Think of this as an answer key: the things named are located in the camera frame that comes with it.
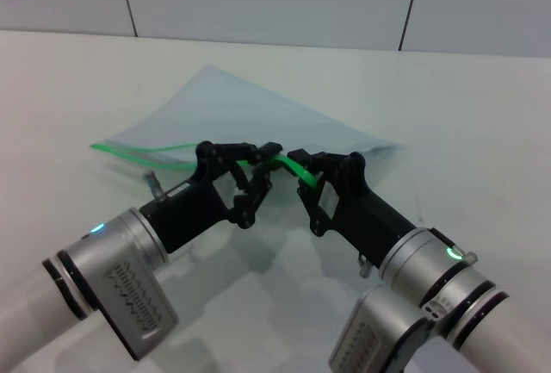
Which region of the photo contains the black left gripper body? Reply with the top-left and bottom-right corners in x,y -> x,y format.
139,141 -> 259,256

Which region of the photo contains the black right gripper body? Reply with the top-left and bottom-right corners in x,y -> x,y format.
313,161 -> 422,270

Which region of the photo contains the translucent green zip document bag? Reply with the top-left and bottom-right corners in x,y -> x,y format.
89,64 -> 399,190

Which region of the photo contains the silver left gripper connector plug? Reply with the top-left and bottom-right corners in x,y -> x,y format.
143,170 -> 165,202

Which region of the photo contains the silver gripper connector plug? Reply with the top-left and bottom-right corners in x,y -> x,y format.
356,253 -> 374,280
143,170 -> 165,202

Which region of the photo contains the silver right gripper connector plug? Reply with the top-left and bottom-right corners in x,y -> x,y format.
356,253 -> 374,280

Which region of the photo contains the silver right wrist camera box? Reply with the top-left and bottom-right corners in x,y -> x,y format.
328,285 -> 436,373

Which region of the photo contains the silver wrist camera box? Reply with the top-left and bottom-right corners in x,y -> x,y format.
99,259 -> 181,362
328,285 -> 436,373

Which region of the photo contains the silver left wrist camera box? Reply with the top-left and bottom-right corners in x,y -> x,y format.
99,259 -> 181,362

